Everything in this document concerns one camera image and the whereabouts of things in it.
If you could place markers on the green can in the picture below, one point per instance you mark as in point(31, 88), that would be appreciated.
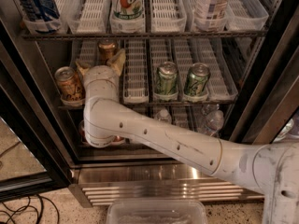
point(198, 76)
point(166, 79)

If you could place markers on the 7up bottle top shelf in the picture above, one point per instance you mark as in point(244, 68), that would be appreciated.
point(127, 9)

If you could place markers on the white labelled bottle top shelf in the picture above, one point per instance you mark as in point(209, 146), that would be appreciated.
point(210, 9)

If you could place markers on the top wire shelf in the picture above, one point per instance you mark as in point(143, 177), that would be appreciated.
point(68, 37)

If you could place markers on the red can front left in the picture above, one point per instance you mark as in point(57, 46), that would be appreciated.
point(81, 131)

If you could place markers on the middle wire shelf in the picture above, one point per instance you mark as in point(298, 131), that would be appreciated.
point(175, 103)

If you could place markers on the clear plastic bin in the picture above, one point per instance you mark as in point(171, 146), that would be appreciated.
point(156, 211)

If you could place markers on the wire shelf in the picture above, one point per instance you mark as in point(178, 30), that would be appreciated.
point(68, 37)
point(175, 103)

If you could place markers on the green can right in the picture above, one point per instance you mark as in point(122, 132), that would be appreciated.
point(198, 76)

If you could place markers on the clear water bottle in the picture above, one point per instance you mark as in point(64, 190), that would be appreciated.
point(213, 123)
point(206, 109)
point(163, 115)

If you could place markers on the blue bottle top shelf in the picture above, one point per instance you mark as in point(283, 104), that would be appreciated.
point(40, 10)

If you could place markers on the stainless steel fridge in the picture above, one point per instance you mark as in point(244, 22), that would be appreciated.
point(100, 176)

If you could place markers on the orange can shelf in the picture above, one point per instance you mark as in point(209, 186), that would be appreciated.
point(107, 49)

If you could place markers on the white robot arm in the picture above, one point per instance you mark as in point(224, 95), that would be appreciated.
point(272, 170)

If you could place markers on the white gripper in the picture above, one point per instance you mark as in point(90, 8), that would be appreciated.
point(97, 74)

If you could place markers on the clear water bottle rear right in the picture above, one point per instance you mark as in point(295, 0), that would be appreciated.
point(206, 109)

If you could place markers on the clear water bottle centre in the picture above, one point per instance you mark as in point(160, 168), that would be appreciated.
point(163, 115)

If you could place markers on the glass fridge door left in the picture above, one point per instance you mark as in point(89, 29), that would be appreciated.
point(33, 164)

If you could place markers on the red can front right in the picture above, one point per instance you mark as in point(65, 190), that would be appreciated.
point(118, 139)

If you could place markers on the orange can front left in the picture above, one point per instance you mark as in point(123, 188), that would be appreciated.
point(69, 84)

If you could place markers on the green can left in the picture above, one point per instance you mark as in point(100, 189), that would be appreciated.
point(166, 79)

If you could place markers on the red can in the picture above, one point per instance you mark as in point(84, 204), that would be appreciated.
point(118, 139)
point(81, 131)

